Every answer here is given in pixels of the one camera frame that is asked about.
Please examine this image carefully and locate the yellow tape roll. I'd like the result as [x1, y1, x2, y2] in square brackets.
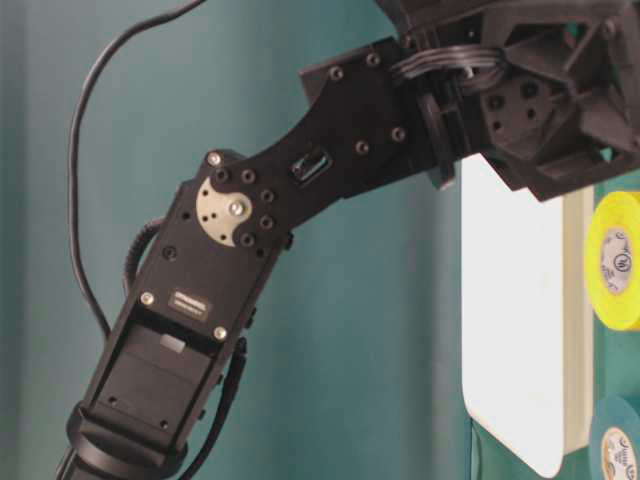
[584, 191, 639, 332]

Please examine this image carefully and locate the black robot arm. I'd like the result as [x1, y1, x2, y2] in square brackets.
[56, 1, 639, 479]

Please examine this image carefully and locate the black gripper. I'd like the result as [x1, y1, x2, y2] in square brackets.
[380, 1, 639, 200]

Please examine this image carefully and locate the white plastic case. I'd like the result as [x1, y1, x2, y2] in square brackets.
[461, 155, 594, 478]

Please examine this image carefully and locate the black cable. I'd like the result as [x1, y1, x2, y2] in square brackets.
[68, 0, 207, 337]

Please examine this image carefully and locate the teal tape roll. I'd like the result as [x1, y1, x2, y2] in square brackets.
[588, 395, 639, 480]

